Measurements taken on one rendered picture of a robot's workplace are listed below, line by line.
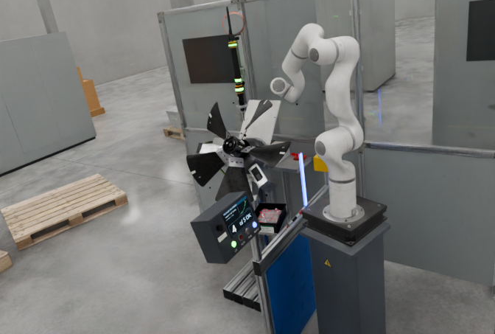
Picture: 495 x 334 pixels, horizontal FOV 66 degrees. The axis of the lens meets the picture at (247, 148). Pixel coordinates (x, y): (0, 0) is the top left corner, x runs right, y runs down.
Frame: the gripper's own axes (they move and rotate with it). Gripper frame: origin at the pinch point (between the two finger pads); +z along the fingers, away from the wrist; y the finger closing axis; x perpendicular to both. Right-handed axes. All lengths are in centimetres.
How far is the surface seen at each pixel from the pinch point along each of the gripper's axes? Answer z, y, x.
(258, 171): 5, -39, 33
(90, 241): 130, -46, 241
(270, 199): 51, -67, 42
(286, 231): -29, -70, 29
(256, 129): 35.2, -15.8, 27.0
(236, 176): -1, -35, 46
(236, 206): -72, -38, 36
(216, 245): -84, -47, 47
